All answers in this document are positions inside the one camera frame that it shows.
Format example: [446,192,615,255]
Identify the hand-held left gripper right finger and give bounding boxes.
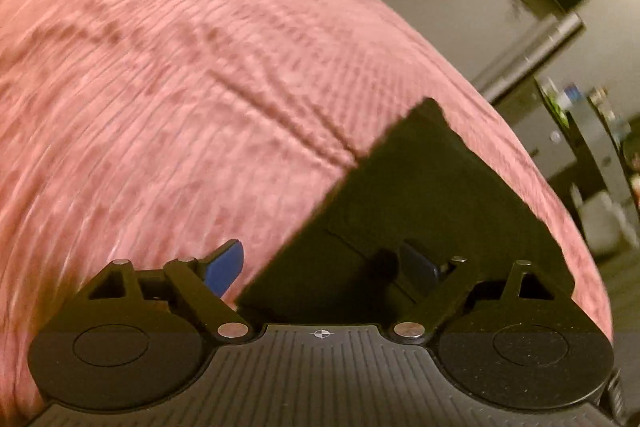
[392,241,557,339]

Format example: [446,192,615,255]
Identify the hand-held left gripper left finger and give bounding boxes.
[74,240,252,341]

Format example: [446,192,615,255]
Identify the grey dressing table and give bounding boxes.
[565,92,640,212]

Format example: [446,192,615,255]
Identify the white tower fan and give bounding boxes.
[471,11,587,104]

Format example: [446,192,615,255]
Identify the white bin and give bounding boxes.
[570,187,638,260]

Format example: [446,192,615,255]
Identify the black pants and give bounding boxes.
[235,97,577,325]

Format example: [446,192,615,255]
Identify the grey bedside cabinet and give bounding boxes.
[495,77,591,188]

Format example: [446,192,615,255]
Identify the pink ribbed blanket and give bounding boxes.
[0,0,615,420]

